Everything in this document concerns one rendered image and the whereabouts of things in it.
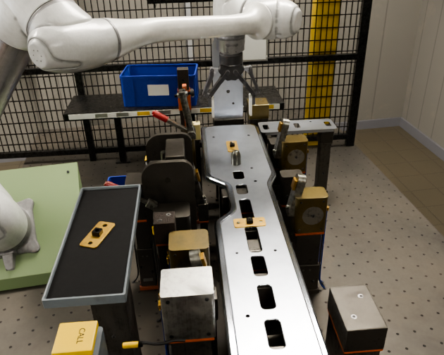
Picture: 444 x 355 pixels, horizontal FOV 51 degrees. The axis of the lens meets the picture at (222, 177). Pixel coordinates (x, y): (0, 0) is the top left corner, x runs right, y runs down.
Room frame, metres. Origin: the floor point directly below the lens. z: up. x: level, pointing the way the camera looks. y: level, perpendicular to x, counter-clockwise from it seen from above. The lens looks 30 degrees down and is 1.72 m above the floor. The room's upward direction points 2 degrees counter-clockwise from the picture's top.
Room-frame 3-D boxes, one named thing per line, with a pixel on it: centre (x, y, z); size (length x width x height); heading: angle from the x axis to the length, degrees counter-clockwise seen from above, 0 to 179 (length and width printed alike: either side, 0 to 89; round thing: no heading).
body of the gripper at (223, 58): (1.48, -0.04, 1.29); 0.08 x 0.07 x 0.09; 94
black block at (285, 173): (1.30, -0.24, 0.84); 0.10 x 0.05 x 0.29; 94
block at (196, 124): (1.55, 0.09, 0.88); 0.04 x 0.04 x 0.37; 4
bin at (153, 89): (1.90, 0.24, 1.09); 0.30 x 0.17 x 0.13; 88
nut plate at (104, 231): (0.76, 0.25, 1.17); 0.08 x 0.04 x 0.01; 164
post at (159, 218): (0.91, 0.14, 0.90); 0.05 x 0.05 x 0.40; 4
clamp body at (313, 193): (1.09, -0.25, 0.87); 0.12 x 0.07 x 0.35; 94
